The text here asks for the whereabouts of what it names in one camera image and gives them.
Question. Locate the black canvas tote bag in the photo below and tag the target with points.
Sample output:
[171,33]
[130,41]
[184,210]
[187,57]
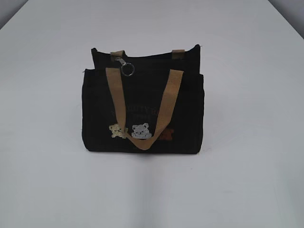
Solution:
[152,104]

